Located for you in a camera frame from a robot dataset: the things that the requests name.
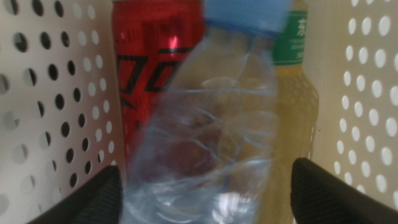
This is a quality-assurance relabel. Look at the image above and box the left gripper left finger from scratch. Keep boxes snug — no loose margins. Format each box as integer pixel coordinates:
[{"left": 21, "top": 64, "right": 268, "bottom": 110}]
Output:
[{"left": 27, "top": 165, "right": 124, "bottom": 224}]

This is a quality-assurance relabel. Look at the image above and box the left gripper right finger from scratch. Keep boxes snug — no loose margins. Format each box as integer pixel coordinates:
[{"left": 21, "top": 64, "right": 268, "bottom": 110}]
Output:
[{"left": 290, "top": 157, "right": 398, "bottom": 224}]

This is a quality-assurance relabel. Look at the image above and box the yellow tea bottle green label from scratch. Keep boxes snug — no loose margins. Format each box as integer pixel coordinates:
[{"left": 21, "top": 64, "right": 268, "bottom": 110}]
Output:
[{"left": 257, "top": 0, "right": 320, "bottom": 224}]

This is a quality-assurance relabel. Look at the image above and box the clear water bottle blue cap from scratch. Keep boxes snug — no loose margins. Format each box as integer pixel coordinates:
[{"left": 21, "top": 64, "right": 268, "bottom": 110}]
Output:
[{"left": 119, "top": 0, "right": 294, "bottom": 224}]

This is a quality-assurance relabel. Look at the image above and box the red soda can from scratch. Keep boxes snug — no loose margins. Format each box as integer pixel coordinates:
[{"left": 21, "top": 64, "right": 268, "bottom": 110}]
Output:
[{"left": 111, "top": 0, "right": 206, "bottom": 187}]

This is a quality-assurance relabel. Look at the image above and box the white perforated plastic basket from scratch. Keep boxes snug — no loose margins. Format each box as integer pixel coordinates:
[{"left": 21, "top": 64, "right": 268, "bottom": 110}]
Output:
[{"left": 0, "top": 0, "right": 398, "bottom": 224}]

